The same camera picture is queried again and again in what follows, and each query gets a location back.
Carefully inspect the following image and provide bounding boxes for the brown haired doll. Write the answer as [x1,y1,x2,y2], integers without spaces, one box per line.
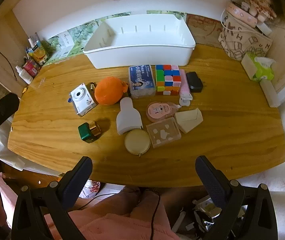
[241,0,285,28]

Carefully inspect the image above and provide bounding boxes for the letter print tote bag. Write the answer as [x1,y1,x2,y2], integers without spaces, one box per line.
[218,9,273,61]

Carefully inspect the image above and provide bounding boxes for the white plastic sheet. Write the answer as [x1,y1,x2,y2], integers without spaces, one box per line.
[0,125,60,175]

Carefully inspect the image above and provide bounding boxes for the multicolour puzzle cube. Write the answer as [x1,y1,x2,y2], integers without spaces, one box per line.
[155,64,181,96]

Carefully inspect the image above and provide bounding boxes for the blue tissue pack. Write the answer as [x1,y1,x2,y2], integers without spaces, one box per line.
[128,64,156,99]

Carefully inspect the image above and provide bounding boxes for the white compact camera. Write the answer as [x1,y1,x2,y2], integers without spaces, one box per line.
[69,82,98,117]

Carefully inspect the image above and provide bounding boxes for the beige rounded toy pieces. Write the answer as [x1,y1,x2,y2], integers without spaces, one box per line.
[124,129,151,157]

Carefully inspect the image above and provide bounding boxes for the orange plush coin purse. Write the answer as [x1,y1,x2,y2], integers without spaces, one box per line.
[94,76,129,105]

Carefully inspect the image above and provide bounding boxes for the brown print cardboard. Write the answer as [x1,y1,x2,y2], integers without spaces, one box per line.
[186,14,223,47]

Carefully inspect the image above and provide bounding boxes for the thin black wall cable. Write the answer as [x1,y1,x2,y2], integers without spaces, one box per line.
[0,48,18,80]

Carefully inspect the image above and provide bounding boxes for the green perfume bottle gold cap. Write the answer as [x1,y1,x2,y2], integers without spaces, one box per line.
[78,121,102,143]

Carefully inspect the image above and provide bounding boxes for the white plastic storage bin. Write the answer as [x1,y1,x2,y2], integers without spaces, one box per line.
[83,14,196,69]

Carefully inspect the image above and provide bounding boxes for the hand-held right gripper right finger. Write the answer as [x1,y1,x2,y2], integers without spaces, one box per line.
[195,155,278,240]

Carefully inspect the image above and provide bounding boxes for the red snack packet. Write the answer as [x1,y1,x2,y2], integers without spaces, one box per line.
[22,59,41,78]

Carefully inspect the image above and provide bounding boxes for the small black case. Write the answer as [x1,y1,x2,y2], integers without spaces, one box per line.
[186,71,204,92]

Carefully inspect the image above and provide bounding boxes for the white plastic bottle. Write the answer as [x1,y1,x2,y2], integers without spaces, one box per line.
[116,97,143,136]

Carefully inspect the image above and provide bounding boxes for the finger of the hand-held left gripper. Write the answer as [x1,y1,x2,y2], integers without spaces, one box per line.
[0,92,20,144]

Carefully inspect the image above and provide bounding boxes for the floor clutter pile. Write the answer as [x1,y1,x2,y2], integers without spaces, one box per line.
[172,195,245,237]

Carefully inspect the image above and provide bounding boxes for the beige triangular box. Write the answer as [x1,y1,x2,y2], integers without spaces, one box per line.
[174,107,203,134]

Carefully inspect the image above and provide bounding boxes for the white and green tissue box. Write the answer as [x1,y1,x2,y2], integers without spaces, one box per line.
[241,52,276,82]

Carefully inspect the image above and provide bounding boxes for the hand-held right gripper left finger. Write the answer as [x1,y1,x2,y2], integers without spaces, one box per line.
[12,156,93,240]

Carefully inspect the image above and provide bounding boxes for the red print plastic bag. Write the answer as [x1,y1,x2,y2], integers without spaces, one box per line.
[80,179,105,198]

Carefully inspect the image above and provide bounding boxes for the green fruit print carton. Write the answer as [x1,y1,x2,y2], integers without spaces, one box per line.
[100,10,186,22]
[42,21,100,64]

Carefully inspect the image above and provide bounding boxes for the pink stick with white cap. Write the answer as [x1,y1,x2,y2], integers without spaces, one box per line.
[179,69,193,106]

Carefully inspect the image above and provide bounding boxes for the small white box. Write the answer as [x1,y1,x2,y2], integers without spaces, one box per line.
[256,21,273,37]

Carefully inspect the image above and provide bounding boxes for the clear patterned box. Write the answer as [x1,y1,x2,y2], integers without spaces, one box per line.
[146,117,182,148]

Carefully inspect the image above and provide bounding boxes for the pink round bottle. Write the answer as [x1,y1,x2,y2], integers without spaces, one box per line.
[146,101,182,123]

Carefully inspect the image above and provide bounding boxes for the pink round box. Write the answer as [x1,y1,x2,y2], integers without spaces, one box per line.
[226,1,259,28]

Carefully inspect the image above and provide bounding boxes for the white squeeze bottle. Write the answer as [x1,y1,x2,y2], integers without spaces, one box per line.
[15,65,33,85]

